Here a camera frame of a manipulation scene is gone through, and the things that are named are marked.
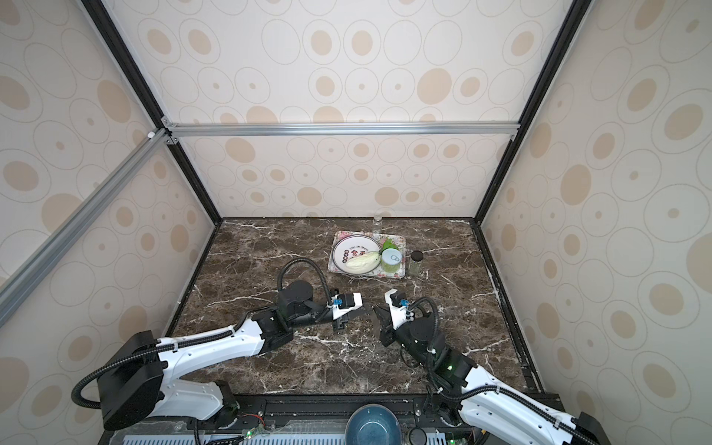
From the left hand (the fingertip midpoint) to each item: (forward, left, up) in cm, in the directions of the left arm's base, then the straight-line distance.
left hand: (375, 307), depth 68 cm
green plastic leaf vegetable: (+33, -6, -15) cm, 36 cm away
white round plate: (+38, +8, -23) cm, 45 cm away
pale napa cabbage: (+28, +2, -19) cm, 34 cm away
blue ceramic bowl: (-22, 0, -22) cm, 31 cm away
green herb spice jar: (+26, -16, -19) cm, 36 cm away
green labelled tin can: (+28, -7, -18) cm, 34 cm away
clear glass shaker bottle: (+47, -3, -18) cm, 50 cm away
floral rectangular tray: (+42, -3, -23) cm, 48 cm away
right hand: (+4, -3, -6) cm, 8 cm away
